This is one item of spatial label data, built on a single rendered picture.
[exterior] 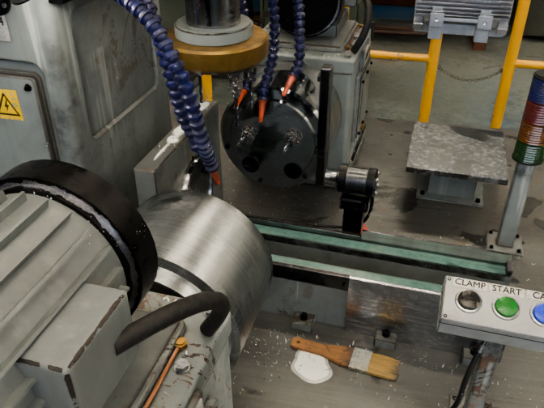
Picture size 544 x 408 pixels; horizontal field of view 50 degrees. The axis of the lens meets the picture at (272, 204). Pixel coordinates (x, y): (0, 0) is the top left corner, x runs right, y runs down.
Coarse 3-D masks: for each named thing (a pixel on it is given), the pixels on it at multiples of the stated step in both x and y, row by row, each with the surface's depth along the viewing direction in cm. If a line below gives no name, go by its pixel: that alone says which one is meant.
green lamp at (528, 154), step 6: (516, 144) 123; (522, 144) 121; (528, 144) 120; (516, 150) 123; (522, 150) 121; (528, 150) 120; (534, 150) 120; (540, 150) 120; (516, 156) 123; (522, 156) 122; (528, 156) 121; (534, 156) 121; (540, 156) 121; (522, 162) 122; (528, 162) 122; (534, 162) 122; (540, 162) 122
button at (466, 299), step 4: (464, 292) 82; (468, 292) 82; (472, 292) 82; (460, 296) 82; (464, 296) 82; (468, 296) 82; (472, 296) 82; (476, 296) 82; (460, 300) 82; (464, 300) 82; (468, 300) 82; (472, 300) 82; (476, 300) 82; (460, 304) 82; (464, 304) 82; (468, 304) 81; (472, 304) 81; (476, 304) 81; (464, 308) 82; (468, 308) 81; (472, 308) 81
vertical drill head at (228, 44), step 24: (192, 0) 91; (216, 0) 90; (192, 24) 93; (216, 24) 92; (240, 24) 94; (192, 48) 91; (216, 48) 91; (240, 48) 91; (264, 48) 95; (192, 72) 93; (216, 72) 92; (240, 72) 95
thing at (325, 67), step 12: (324, 72) 108; (324, 84) 109; (324, 96) 111; (324, 108) 112; (324, 120) 113; (324, 132) 115; (324, 144) 116; (324, 156) 117; (324, 168) 119; (324, 180) 121
